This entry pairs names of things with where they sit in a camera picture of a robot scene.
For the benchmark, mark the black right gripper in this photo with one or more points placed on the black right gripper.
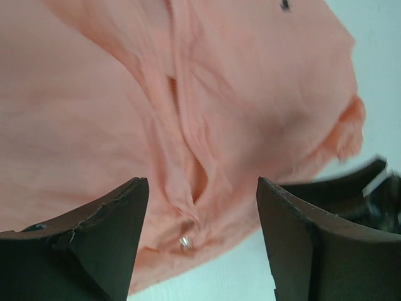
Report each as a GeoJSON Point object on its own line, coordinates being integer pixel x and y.
{"type": "Point", "coordinates": [370, 196]}

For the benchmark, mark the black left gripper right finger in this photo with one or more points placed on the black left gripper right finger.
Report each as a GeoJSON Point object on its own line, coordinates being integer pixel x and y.
{"type": "Point", "coordinates": [316, 255]}

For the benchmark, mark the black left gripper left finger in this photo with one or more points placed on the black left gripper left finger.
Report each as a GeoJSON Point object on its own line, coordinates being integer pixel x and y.
{"type": "Point", "coordinates": [85, 254]}

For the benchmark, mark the peach pink zip jacket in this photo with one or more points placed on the peach pink zip jacket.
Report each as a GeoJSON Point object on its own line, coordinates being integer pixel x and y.
{"type": "Point", "coordinates": [200, 97]}

